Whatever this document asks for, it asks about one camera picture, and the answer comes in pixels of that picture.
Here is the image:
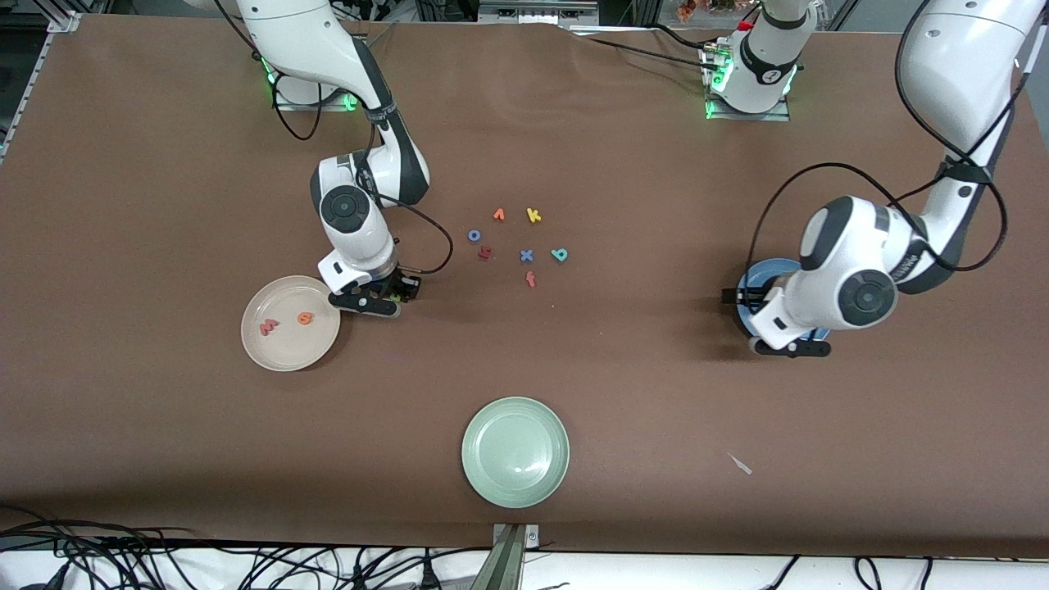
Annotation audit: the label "beige brown plate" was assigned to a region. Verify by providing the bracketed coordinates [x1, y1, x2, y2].
[240, 275, 342, 373]

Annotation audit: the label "blue plate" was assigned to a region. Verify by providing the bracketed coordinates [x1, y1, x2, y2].
[736, 257, 833, 345]

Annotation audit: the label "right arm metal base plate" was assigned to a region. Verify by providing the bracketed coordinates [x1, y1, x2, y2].
[275, 78, 361, 111]

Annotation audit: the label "brown table cover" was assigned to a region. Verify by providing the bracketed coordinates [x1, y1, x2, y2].
[0, 15, 1049, 558]

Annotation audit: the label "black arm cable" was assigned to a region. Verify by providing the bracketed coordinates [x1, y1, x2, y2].
[721, 0, 1025, 306]
[261, 49, 454, 275]

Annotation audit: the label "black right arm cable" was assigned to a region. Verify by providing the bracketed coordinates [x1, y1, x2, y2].
[261, 49, 454, 275]

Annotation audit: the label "black cable on table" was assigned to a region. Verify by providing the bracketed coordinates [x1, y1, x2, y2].
[565, 23, 722, 70]

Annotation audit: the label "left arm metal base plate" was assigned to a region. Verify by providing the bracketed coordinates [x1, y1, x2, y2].
[703, 41, 792, 122]

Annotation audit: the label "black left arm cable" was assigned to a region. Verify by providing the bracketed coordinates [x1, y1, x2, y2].
[721, 0, 1025, 306]

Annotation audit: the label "tangled black floor cables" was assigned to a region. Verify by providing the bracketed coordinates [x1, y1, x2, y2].
[0, 504, 493, 590]

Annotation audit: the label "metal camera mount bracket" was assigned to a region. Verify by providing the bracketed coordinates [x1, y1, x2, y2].
[471, 523, 542, 590]

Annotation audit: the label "grey power strip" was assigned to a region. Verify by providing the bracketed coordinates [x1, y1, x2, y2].
[478, 0, 599, 24]

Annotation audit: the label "pale green plate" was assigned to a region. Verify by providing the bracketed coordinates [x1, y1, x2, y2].
[461, 397, 571, 510]

